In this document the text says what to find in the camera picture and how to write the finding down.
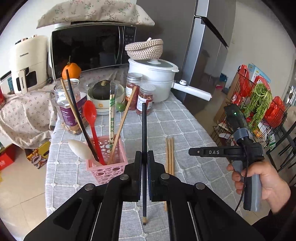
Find wooden chopstick one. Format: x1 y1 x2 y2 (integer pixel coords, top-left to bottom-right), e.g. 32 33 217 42
164 138 170 212

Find white plastic spoon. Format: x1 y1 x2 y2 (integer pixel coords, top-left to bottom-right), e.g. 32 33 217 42
68 140 101 166

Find red plastic spoon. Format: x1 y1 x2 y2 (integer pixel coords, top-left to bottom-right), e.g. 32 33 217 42
83 100 106 165

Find right human hand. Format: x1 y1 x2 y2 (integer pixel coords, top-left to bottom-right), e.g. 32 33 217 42
226 160 292 215

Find wooden chopstick three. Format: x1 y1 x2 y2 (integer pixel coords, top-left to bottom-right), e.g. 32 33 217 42
171 138 175 176

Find pink perforated utensil basket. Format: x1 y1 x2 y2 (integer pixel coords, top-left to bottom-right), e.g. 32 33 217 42
85 136 129 185

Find leaning wooden chopstick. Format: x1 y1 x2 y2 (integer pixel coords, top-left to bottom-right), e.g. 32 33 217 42
108 87 137 165

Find wooden chopstick two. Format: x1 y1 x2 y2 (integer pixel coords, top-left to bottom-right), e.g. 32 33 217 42
168 138 172 175

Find green vegetables bunch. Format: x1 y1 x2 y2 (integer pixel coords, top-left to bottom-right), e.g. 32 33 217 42
244 83 273 132

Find grey checked tablecloth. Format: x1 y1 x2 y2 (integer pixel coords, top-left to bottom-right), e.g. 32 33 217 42
45 93 253 241

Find small green fruit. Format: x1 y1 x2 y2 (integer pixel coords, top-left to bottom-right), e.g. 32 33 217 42
116 102 126 113

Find white ceramic bowl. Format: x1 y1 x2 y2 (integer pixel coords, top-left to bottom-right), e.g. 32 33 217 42
87 84 125 115

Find green printed wrapped chopsticks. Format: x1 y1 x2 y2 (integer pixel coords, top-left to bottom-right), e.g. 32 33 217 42
109 93 115 150

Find red label plastic jar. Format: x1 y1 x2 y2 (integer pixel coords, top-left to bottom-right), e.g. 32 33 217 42
136 83 156 115

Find dark green pumpkin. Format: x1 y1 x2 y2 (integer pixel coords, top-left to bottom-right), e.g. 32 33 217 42
92 80 118 100

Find yellow cardboard box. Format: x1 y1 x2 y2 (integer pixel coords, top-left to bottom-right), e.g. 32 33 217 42
25 141 51 169

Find white electric cooking pot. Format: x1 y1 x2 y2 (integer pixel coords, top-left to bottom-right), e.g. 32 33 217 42
128 58 212 102

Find purple label glass jar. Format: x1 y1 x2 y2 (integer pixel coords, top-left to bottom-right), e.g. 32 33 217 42
54 78 87 135

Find floral table cloth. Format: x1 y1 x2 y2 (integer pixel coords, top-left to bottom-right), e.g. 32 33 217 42
0 69 125 149

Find wooden chopstick in basket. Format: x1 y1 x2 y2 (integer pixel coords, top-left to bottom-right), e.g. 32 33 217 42
61 80 83 128

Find orange tangerine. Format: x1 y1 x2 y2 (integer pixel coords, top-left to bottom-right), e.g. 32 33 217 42
62 57 82 80

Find red box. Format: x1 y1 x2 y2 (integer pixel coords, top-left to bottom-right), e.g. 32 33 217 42
0 144 16 171

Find grey refrigerator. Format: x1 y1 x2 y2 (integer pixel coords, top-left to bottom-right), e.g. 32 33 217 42
136 0 236 115

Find black microwave oven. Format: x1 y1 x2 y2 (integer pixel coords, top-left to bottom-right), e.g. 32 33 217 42
50 22 137 79

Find cream air fryer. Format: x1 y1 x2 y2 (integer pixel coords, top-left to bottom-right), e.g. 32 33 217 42
11 35 48 95

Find floral cloth cover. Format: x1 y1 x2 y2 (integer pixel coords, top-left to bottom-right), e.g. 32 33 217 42
37 1 154 28

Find black wire rack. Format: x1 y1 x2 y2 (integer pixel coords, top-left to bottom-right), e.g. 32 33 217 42
212 65 287 148

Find woven rope basket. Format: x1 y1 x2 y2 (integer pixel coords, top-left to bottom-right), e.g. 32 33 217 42
125 38 164 60

